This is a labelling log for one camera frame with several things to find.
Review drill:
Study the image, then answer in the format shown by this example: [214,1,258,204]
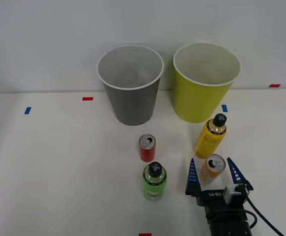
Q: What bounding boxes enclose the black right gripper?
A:
[185,157,254,209]

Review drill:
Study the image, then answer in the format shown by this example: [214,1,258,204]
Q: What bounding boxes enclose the orange drink can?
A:
[198,153,226,186]

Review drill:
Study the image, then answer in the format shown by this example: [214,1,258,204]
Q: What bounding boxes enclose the yellow label plastic bottle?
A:
[193,113,227,159]

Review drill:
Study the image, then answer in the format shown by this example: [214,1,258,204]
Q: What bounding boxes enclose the green label plastic bottle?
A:
[141,161,168,202]

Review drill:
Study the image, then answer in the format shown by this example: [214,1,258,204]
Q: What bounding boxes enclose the small red drink can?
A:
[138,134,157,163]

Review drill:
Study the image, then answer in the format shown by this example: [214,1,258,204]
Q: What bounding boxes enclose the yellow-green plastic waste bin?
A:
[173,42,242,123]

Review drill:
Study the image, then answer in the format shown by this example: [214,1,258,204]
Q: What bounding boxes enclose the grey plastic waste bin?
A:
[95,44,164,126]

